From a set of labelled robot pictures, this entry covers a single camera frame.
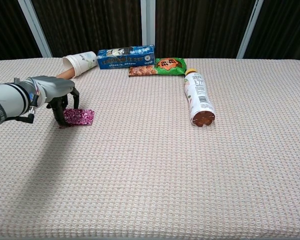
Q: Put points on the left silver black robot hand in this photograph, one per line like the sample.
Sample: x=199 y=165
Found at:
x=57 y=87

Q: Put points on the pink patterned block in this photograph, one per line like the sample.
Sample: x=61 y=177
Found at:
x=82 y=116

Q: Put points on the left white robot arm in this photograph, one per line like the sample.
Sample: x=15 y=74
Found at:
x=7 y=100

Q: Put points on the brown cylindrical stick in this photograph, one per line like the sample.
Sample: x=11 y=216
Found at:
x=66 y=73

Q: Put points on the white paper cup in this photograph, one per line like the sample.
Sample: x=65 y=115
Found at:
x=83 y=61

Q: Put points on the black pleated curtain panel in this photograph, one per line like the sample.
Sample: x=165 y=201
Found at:
x=90 y=25
x=202 y=27
x=285 y=27
x=7 y=30

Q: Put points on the blue rectangular carton box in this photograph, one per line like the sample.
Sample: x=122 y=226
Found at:
x=125 y=58

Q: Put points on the brown snack packet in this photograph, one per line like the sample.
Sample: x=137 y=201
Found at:
x=142 y=70

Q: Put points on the green snack packet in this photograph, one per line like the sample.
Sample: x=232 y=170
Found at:
x=170 y=66

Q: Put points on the pink woven tablecloth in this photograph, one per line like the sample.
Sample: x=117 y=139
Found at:
x=165 y=175

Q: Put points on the white bottle orange cap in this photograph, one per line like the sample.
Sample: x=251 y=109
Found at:
x=198 y=100

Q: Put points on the grey aluminium partition post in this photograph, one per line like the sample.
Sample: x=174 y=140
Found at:
x=148 y=22
x=250 y=27
x=36 y=27

